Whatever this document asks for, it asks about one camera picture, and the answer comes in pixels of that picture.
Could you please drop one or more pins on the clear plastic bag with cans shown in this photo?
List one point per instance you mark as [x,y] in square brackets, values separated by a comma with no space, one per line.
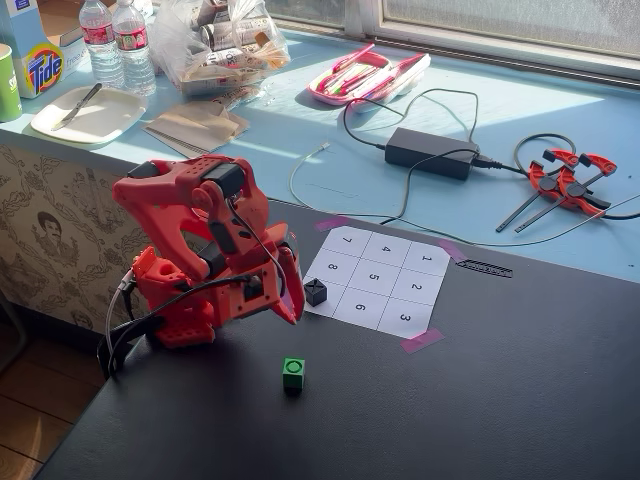
[220,45]

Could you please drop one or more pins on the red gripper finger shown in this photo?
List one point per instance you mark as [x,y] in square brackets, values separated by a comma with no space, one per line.
[296,280]
[287,312]

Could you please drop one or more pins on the red robot arm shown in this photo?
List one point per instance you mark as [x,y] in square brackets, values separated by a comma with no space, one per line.
[165,195]

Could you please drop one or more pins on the brown paper napkin stack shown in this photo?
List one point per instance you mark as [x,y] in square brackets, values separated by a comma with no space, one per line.
[200,125]

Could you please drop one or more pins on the black power adapter brick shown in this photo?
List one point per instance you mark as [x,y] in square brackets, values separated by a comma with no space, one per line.
[430,152]

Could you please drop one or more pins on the pink open pencil case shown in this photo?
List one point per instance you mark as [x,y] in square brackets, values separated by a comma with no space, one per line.
[350,80]

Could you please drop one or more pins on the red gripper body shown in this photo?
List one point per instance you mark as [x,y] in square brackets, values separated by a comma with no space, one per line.
[276,283]

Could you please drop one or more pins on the patterned counter front panel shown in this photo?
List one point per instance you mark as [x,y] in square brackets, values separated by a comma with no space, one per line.
[50,225]

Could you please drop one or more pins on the metal knife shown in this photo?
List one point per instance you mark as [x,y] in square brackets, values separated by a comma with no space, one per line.
[75,107]

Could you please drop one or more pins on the white numbered grid paper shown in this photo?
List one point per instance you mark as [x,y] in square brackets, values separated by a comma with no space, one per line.
[395,300]

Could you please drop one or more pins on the clear plastic water bottle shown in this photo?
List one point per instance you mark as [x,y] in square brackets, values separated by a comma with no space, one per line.
[135,60]
[102,55]

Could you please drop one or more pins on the green paper cup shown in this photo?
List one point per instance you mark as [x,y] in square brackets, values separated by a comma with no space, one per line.
[9,90]

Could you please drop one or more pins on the white square plate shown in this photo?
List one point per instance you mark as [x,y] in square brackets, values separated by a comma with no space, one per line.
[110,115]

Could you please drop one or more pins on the window frame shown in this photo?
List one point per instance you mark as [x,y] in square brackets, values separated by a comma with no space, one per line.
[500,47]

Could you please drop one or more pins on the black cube with cross mark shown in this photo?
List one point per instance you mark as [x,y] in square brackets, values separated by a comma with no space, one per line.
[315,294]

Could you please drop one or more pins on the spiral notebook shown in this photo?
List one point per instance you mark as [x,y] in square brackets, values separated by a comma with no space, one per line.
[170,140]

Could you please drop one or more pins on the Tide cardboard box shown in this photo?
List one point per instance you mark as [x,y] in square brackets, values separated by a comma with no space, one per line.
[45,70]

